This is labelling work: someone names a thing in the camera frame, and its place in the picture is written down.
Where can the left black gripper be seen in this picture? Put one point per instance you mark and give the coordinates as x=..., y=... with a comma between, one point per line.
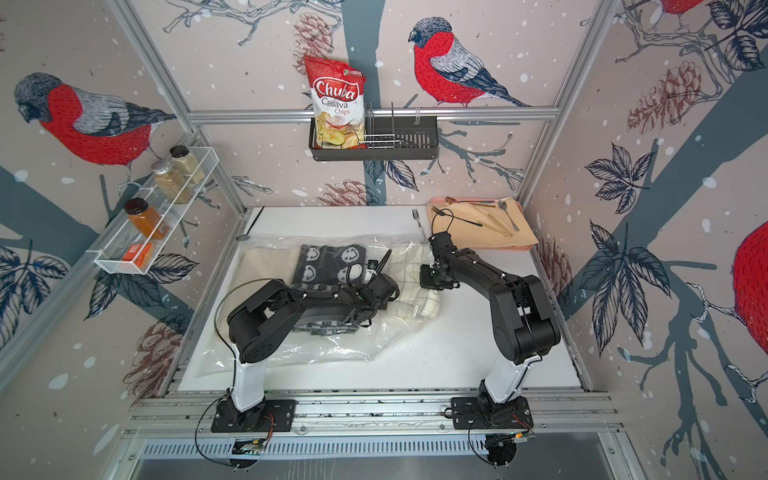
x=384, y=306

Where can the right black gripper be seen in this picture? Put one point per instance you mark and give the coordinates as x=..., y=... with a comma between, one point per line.
x=424, y=282

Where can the cream checked cloth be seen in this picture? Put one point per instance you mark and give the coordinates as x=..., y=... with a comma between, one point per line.
x=415, y=305

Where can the clear plastic vacuum bag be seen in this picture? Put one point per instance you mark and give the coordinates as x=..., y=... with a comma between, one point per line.
x=299, y=348

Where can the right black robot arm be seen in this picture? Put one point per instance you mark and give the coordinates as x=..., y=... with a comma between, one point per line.
x=522, y=317

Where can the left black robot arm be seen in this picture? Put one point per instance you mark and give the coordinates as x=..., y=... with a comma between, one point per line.
x=258, y=326

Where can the black white patterned scarf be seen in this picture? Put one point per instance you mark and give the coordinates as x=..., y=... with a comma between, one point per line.
x=325, y=268

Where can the red Chuba chips bag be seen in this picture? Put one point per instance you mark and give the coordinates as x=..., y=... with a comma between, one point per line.
x=337, y=94

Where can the silver fork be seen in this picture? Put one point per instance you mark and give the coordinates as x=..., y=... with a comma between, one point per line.
x=416, y=217

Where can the copper spoon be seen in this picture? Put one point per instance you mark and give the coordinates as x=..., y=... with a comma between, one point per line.
x=454, y=201

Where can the gold cutlery piece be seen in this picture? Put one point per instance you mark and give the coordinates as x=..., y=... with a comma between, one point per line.
x=498, y=225

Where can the silver spoon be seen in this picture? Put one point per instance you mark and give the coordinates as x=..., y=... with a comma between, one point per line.
x=502, y=205

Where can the beige folded cloth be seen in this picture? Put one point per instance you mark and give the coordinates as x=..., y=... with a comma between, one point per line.
x=256, y=266

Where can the black spoon at edge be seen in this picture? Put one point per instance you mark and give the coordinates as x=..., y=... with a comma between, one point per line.
x=247, y=233

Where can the pale green spice jar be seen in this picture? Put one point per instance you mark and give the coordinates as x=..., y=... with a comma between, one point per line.
x=187, y=164

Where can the tan spice jar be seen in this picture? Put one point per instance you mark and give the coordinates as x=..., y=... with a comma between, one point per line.
x=171, y=182

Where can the small orange box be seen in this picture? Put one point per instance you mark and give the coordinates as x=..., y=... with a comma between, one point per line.
x=139, y=254

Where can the orange spice jar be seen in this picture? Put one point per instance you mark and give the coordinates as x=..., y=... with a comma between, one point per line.
x=146, y=219

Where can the black handled spoon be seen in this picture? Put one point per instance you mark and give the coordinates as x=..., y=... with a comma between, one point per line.
x=446, y=212

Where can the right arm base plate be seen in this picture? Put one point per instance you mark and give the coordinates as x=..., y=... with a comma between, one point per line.
x=478, y=413

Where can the black wall basket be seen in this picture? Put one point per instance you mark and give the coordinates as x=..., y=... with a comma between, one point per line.
x=387, y=138

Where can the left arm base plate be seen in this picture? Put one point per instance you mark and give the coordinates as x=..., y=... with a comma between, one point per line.
x=266, y=416

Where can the clear acrylic wall shelf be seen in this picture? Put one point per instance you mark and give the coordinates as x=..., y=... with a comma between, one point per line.
x=109, y=256

